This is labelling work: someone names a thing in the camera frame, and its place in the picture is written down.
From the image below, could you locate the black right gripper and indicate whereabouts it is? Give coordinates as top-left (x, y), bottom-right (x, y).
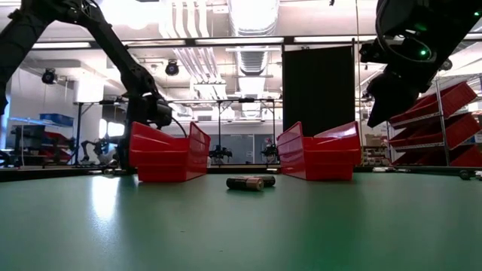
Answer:
top-left (366, 0), bottom-right (464, 129)

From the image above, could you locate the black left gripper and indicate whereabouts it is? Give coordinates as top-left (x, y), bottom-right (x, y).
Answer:
top-left (116, 93), bottom-right (173, 175)

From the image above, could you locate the red plastic bin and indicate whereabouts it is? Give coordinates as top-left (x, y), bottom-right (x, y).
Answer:
top-left (128, 120), bottom-right (212, 184)
top-left (276, 120), bottom-right (363, 182)

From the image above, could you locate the cardboard box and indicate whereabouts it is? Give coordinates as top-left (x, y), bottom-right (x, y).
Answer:
top-left (364, 134), bottom-right (387, 148)

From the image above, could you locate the red shelf bin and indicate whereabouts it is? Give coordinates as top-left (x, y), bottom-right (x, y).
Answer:
top-left (389, 112), bottom-right (482, 150)
top-left (391, 145), bottom-right (482, 169)
top-left (389, 81), bottom-right (478, 127)

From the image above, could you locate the red storage bin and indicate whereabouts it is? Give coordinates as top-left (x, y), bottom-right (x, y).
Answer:
top-left (44, 131), bottom-right (76, 163)

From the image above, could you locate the black divider panel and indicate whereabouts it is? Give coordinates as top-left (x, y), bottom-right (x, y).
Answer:
top-left (282, 44), bottom-right (355, 137)

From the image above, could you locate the blue storage bin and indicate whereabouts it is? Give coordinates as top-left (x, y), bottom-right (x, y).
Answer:
top-left (40, 114), bottom-right (75, 128)

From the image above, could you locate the ceiling light strip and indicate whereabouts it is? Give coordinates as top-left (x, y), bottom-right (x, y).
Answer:
top-left (124, 40), bottom-right (186, 47)
top-left (294, 35), bottom-right (377, 43)
top-left (32, 41), bottom-right (91, 50)
top-left (195, 36), bottom-right (284, 46)

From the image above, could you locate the black monitor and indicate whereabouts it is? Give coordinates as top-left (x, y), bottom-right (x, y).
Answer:
top-left (11, 125), bottom-right (47, 151)

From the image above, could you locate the green table mat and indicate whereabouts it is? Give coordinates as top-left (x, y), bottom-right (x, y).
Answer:
top-left (0, 172), bottom-right (482, 271)

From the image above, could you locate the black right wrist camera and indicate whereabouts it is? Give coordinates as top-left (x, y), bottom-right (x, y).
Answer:
top-left (359, 39), bottom-right (389, 64)

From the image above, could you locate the black station frame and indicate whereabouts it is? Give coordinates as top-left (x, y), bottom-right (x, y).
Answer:
top-left (165, 97), bottom-right (276, 166)
top-left (77, 98), bottom-right (133, 167)

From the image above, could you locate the metal wire shelf rack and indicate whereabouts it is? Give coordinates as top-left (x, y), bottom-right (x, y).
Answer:
top-left (383, 77), bottom-right (482, 169)

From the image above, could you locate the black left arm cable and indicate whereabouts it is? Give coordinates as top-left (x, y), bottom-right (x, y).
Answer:
top-left (171, 115), bottom-right (188, 139)

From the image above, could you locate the silver ventilation duct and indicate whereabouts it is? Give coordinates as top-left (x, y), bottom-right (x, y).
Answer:
top-left (228, 0), bottom-right (280, 76)

